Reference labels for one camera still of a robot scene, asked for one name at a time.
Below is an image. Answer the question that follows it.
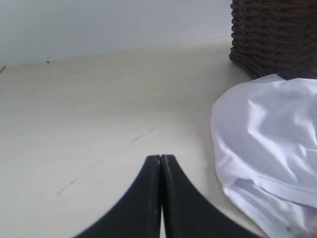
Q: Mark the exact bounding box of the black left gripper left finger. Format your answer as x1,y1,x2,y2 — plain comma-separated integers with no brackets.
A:
77,155,161,238

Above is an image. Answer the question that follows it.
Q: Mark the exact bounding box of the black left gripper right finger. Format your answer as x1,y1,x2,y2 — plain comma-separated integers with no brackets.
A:
160,155,258,238

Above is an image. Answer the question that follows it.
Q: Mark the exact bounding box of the white t-shirt red lettering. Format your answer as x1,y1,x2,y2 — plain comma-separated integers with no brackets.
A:
211,74,317,238

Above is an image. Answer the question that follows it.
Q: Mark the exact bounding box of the dark red wicker basket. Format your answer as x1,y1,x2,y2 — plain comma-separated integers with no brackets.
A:
229,0,317,79

